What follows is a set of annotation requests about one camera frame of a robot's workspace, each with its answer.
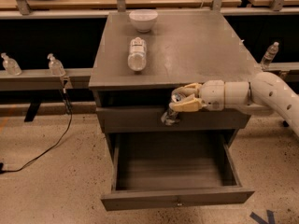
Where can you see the clear pump bottle far left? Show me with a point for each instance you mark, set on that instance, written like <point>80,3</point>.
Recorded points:
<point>10,65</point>

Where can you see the closed grey upper drawer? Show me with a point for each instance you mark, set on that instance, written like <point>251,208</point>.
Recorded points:
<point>137,119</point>

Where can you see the open grey lower drawer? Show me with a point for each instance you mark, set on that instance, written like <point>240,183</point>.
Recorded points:
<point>173,169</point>

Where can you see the clear water bottle right ledge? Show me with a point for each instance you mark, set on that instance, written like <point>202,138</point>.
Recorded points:
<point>269,55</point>

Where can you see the clear plastic bottle lying down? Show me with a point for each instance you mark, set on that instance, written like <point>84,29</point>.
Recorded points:
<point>137,58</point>

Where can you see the grey wooden drawer cabinet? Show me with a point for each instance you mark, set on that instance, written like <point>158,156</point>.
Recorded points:
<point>183,47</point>

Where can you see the grey metal ledge rail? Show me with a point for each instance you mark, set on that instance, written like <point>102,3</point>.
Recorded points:
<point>43,80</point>

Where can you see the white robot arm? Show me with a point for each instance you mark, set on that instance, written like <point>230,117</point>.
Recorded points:
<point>265,92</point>

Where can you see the clear pump bottle near cabinet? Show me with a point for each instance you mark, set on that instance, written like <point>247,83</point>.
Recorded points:
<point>55,66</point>

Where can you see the white ceramic bowl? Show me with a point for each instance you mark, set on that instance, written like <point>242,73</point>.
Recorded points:
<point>143,19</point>

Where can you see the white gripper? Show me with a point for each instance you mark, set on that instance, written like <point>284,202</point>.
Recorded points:
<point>212,92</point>

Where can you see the redbull can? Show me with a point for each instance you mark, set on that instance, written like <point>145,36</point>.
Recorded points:
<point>170,117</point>

